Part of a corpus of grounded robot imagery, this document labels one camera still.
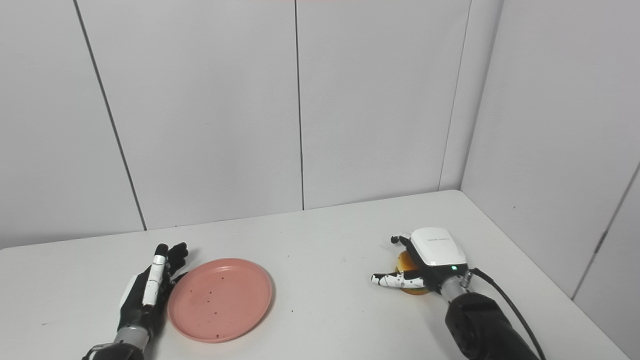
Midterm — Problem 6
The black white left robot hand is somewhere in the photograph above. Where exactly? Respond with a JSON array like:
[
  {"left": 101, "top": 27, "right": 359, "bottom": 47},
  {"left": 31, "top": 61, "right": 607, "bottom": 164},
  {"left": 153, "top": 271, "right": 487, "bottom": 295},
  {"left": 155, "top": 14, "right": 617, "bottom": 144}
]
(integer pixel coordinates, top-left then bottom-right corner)
[{"left": 117, "top": 242, "right": 189, "bottom": 334}]

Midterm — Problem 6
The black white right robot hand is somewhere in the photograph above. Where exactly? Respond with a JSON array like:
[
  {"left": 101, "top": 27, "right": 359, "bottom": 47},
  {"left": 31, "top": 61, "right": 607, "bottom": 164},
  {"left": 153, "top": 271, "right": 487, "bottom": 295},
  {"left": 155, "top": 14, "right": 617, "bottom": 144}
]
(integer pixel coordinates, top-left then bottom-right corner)
[{"left": 371, "top": 227, "right": 470, "bottom": 294}]

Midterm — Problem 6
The toy hamburger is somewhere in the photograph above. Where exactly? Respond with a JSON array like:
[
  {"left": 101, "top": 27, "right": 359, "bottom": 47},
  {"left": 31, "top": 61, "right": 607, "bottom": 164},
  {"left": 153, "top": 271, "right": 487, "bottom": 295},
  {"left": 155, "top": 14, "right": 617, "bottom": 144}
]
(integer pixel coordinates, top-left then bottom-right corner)
[{"left": 396, "top": 251, "right": 431, "bottom": 296}]

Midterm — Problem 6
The pink round plate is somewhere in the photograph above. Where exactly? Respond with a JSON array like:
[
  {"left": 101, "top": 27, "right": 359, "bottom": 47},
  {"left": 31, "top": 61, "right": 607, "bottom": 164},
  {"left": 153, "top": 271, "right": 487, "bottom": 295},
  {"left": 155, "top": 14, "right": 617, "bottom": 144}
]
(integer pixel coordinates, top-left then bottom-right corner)
[{"left": 167, "top": 258, "right": 273, "bottom": 344}]

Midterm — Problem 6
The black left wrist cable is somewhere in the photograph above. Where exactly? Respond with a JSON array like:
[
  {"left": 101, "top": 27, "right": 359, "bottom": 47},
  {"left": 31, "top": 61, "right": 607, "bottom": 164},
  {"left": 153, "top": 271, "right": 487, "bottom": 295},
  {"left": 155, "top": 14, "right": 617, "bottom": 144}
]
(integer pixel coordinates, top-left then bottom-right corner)
[{"left": 82, "top": 342, "right": 117, "bottom": 360}]

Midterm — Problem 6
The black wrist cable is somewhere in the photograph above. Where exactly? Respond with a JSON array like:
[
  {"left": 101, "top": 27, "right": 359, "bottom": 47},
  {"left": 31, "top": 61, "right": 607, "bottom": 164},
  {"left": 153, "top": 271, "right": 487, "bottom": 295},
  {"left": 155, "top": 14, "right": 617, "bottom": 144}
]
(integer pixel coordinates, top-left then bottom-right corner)
[
  {"left": 468, "top": 268, "right": 547, "bottom": 360},
  {"left": 82, "top": 342, "right": 117, "bottom": 360}
]

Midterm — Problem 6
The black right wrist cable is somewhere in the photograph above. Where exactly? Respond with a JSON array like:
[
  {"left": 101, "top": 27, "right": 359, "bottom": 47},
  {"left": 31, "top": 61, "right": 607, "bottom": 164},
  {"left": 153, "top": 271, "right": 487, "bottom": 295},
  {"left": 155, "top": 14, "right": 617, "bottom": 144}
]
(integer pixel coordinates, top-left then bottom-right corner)
[{"left": 468, "top": 268, "right": 547, "bottom": 360}]

